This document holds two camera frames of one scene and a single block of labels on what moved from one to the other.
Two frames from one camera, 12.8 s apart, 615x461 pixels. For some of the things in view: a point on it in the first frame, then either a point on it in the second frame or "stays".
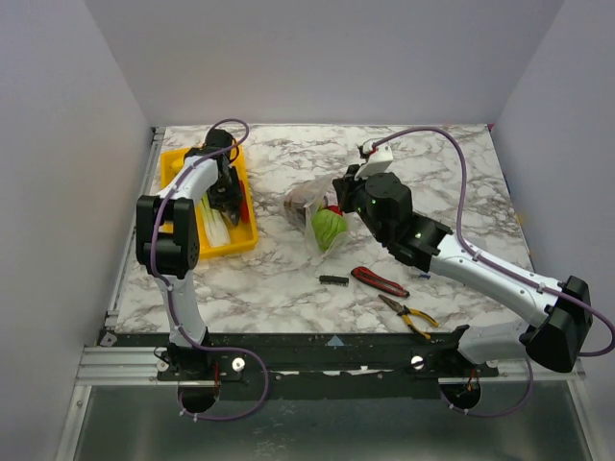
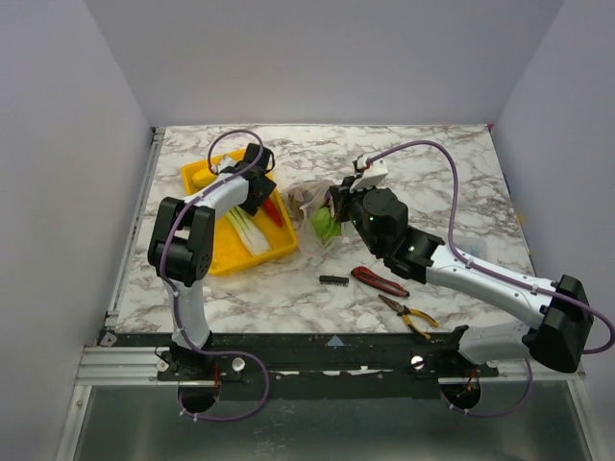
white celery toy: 216,224 → 248,230
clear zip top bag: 313,206 stays
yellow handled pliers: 405,313 stays
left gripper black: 232,196 → 253,206
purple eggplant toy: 296,212 → 297,201
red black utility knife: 379,281 stays
